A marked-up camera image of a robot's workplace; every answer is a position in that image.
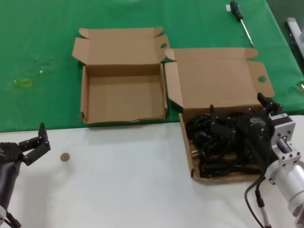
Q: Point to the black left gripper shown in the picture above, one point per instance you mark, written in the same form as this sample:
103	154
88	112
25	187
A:
7	152

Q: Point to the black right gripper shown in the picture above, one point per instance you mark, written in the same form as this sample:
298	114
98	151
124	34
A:
256	135

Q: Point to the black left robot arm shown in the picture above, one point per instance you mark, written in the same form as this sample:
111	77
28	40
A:
7	185

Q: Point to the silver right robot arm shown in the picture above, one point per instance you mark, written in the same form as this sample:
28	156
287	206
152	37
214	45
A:
287	190

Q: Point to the large open cardboard box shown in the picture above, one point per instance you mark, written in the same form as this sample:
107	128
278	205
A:
213	78

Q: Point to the shallow open cardboard box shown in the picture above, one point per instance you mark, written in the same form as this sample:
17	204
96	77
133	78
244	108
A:
123	95

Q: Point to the brown cardboard disc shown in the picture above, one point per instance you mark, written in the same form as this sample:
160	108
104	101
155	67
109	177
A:
64	157

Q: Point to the yellow square band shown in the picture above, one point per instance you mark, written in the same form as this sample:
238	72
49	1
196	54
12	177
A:
26	86

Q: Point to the green table cloth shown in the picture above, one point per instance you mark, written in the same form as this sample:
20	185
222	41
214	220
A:
47	47

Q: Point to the grey metal object at edge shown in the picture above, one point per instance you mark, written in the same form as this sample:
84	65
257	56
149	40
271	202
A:
293	26

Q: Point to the small white label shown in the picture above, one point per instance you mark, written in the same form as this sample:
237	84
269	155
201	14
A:
228	8

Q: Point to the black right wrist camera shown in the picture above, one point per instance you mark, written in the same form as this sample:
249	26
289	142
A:
279	116

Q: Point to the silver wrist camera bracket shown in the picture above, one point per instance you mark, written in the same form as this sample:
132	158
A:
285	133

